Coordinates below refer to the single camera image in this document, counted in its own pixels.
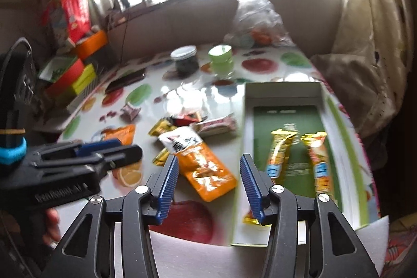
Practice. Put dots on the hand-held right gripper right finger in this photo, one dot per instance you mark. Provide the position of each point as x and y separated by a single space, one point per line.
249 180

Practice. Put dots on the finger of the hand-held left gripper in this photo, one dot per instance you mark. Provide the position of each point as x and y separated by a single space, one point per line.
102 146
128 153

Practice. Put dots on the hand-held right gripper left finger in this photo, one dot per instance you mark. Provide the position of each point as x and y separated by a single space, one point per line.
169 180

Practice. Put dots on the orange and white snack packet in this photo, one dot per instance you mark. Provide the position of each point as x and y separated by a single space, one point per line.
122 134

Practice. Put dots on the yellow snack packet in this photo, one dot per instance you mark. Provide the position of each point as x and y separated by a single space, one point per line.
162 157
161 127

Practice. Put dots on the large orange snack packet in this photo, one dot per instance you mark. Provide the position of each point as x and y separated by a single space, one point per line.
202 167

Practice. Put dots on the small maroon and white packet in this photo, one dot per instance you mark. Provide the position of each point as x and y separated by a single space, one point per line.
130 111

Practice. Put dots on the green cardboard box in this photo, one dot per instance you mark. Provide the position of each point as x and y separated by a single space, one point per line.
286 115

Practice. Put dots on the person's left hand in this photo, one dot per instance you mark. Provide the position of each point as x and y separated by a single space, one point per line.
53 226

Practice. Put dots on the golden snack bar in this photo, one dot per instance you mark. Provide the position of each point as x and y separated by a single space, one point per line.
321 164
280 154

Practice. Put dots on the striped box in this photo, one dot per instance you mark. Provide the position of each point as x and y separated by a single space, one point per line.
81 97

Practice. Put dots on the white and maroon snack packet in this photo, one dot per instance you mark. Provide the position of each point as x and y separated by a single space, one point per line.
215 125

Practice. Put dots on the red and black snack packet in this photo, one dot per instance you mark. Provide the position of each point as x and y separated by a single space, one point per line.
187 117

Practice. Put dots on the black phone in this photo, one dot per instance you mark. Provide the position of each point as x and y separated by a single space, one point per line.
125 79

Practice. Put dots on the lime green box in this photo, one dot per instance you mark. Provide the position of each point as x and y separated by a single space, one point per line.
84 77

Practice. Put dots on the red box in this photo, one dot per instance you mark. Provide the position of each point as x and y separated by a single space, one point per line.
66 77

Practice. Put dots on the green paper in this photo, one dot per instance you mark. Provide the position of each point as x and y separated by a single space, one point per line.
57 68

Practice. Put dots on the orange box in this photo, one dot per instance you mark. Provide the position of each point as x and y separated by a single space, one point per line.
93 45

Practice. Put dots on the dark jar with white lid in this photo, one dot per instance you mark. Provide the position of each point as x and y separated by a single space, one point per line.
185 64

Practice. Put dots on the glass jar with green lid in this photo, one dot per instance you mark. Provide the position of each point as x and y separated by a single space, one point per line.
221 59

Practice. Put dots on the printed teal bag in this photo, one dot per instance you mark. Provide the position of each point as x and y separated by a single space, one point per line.
57 22

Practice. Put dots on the red snack bag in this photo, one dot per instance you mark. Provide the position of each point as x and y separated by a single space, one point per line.
75 11

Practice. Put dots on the colourful printed cloth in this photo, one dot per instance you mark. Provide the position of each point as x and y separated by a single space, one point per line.
400 245

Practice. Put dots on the clear plastic bag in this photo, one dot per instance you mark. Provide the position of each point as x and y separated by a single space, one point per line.
257 14

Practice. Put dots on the beige cloth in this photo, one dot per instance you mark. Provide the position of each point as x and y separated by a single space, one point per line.
365 53

